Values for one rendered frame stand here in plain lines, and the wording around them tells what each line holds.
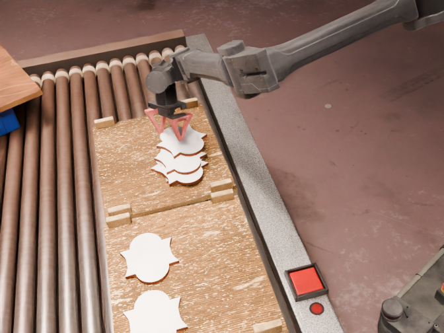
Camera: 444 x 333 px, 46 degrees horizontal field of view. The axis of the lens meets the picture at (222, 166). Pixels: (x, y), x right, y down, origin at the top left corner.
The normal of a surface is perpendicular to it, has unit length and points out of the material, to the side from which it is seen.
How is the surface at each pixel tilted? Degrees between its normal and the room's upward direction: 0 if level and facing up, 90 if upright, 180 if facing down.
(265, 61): 66
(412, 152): 0
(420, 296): 0
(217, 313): 0
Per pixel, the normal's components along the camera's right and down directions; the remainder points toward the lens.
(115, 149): -0.08, -0.74
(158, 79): -0.08, 0.40
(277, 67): 0.25, 0.26
